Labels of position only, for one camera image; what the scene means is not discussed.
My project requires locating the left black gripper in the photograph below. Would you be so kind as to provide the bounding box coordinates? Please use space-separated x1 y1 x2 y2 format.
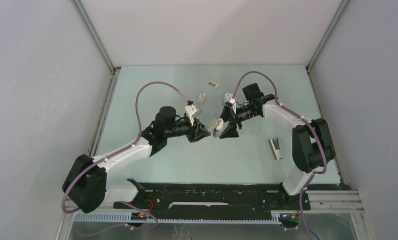
165 116 210 143

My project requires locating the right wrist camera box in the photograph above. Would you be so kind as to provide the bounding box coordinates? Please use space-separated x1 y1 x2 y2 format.
222 93 236 107

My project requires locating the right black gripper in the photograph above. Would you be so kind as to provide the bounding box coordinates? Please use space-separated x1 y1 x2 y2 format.
217 104 253 139

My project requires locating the beige stapler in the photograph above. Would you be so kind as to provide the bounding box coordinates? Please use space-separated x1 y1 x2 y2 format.
205 118 224 138

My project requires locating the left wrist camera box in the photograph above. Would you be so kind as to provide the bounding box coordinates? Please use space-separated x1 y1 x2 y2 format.
184 103 202 126

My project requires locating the white cable duct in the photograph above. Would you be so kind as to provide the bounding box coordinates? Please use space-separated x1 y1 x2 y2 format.
73 211 281 225

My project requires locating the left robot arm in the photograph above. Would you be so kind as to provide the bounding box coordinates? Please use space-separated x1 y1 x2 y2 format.
61 104 210 213

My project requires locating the small white staple box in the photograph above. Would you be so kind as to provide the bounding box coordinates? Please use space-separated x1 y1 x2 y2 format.
198 92 207 104

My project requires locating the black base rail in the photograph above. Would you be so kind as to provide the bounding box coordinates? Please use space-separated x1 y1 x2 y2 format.
129 183 311 220

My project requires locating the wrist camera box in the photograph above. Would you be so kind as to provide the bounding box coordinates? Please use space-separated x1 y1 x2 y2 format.
184 103 202 126
222 93 236 107

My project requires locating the white staple box barcode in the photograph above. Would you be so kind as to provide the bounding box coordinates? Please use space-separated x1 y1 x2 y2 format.
207 80 219 89

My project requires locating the grey white stapler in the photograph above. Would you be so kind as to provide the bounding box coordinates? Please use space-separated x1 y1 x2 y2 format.
268 138 282 160

